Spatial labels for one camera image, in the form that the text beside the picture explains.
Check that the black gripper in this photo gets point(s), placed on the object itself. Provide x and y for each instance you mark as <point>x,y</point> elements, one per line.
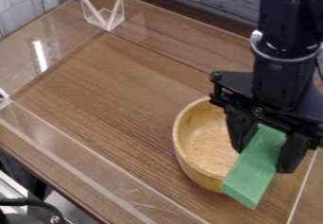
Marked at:
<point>274,95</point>

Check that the green rectangular block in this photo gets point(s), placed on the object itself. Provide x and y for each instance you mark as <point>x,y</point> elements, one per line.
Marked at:
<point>254,169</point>

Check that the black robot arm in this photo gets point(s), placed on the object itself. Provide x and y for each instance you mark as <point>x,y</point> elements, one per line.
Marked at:
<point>293,23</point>

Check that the brown wooden bowl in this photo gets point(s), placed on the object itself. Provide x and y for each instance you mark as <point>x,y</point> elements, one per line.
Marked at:
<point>202,144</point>

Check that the black metal stand base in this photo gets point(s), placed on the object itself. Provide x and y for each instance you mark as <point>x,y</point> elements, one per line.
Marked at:
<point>46,213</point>

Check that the clear acrylic tray wall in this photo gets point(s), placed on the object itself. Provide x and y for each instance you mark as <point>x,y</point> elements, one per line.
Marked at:
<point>90,98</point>

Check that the clear acrylic corner bracket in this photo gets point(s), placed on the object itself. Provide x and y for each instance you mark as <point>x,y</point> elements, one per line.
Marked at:
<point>104,18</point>

